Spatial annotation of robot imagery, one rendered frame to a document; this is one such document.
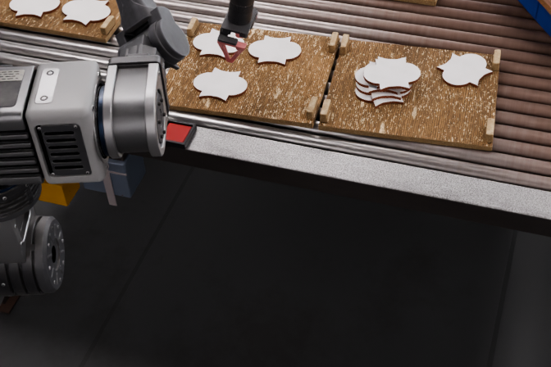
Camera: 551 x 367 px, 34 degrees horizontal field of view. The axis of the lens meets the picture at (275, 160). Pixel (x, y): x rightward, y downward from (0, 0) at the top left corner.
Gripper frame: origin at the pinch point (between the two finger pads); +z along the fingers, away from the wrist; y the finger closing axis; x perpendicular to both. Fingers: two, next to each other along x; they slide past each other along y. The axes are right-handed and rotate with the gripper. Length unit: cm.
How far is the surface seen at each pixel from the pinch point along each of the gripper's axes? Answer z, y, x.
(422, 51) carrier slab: 3, 21, -46
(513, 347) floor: 87, -3, -101
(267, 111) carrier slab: 9.8, -8.6, -11.7
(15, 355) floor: 117, -34, 49
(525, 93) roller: 0, 10, -72
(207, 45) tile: 13.5, 13.6, 9.3
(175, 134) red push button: 14.3, -19.9, 8.0
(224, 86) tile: 11.5, -2.2, 0.8
